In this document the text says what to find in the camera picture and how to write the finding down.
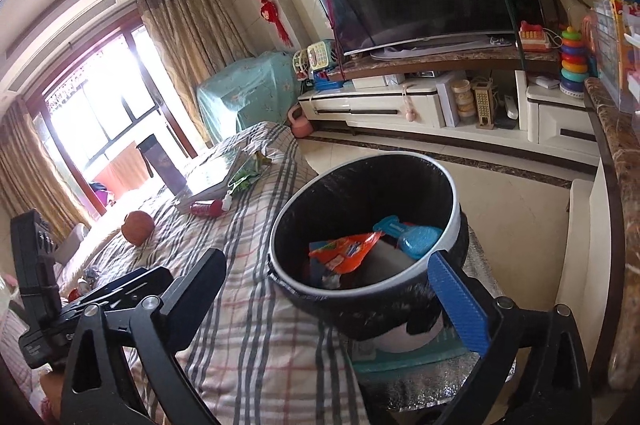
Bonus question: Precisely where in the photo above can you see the orange hanging cloth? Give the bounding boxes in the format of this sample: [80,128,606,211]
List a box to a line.
[92,140,151,196]

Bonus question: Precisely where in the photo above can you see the teal cloth covered furniture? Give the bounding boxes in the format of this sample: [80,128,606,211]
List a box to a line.
[196,50,301,143]

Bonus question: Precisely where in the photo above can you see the light blue plastic packet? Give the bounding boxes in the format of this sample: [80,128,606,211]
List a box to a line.
[372,215,443,261]

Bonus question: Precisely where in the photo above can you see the white television cabinet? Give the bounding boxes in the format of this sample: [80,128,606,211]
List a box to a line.
[297,42,601,166]

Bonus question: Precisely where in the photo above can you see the green snack bag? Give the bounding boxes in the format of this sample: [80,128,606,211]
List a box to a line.
[229,150,273,193]

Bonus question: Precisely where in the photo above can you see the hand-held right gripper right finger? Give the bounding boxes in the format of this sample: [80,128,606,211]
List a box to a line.
[429,251,593,425]

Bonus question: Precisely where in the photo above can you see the orange fruit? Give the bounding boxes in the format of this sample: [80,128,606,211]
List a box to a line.
[121,211,155,247]

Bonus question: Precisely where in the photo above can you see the stacked round jars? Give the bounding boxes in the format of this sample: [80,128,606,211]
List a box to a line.
[452,79,473,121]

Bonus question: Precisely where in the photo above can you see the person's left hand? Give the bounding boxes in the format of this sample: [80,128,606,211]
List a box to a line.
[39,371,67,421]

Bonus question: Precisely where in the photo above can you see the beige curtain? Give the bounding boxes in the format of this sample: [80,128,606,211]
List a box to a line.
[136,0,256,151]
[0,100,93,231]

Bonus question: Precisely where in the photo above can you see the purple thermos bottle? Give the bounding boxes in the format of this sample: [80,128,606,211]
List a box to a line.
[136,134,187,196]

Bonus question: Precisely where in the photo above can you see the green picture book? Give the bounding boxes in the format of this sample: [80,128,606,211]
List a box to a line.
[175,150,261,202]

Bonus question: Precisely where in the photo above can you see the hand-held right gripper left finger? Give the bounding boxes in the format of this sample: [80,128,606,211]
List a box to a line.
[60,247,228,425]

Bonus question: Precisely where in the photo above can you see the white trash bin black liner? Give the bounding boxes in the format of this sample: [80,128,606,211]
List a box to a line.
[267,151,471,353]

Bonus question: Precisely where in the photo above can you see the brown framed window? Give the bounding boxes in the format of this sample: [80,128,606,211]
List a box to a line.
[27,25,198,211]

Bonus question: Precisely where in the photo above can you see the pink cabinet lock strap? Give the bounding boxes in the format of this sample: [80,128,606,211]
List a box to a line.
[400,82,416,123]

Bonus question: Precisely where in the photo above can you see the rainbow ring stacker toy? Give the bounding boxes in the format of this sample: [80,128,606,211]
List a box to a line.
[557,25,591,97]

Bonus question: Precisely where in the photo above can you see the white box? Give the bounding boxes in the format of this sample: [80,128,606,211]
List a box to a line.
[435,72,468,128]

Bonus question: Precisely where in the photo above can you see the yellow green toy phone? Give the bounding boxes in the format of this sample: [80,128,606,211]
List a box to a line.
[306,40,336,70]

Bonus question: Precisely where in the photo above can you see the silver foil covered stool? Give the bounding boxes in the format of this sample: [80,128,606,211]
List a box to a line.
[350,230,518,406]

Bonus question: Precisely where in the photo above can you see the blue toy cash register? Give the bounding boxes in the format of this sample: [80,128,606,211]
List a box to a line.
[312,70,346,92]

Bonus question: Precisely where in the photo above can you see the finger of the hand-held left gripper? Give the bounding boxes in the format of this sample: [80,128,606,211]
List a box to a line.
[105,269,175,312]
[60,267,156,306]

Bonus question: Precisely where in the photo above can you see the small red bottle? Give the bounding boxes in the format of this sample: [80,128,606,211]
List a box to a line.
[190,200,223,218]

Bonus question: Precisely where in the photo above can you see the pink checked bedding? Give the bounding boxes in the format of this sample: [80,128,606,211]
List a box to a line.
[0,305,46,406]

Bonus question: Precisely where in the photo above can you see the grey pillow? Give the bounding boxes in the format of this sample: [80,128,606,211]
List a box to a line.
[55,222,91,263]

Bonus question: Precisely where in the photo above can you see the red snack bag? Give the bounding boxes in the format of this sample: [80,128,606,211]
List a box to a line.
[307,231,383,276]

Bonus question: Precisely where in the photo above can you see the pink kettlebell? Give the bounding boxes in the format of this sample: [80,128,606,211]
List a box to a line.
[289,104,315,138]

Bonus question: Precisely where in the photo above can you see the ceiling air vent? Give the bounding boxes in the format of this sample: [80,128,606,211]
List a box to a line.
[5,0,118,61]

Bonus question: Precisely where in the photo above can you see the colourful toy storage box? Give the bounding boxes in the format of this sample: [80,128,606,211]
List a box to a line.
[582,0,640,113]

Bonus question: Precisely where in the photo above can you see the marble top side cabinet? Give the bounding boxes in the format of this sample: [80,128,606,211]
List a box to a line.
[570,78,640,391]

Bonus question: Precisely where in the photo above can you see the green yellow round toy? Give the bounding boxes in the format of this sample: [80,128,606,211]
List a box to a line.
[292,49,310,81]

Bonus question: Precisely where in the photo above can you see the orange toy telephone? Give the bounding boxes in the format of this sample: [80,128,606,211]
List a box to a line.
[517,20,556,52]

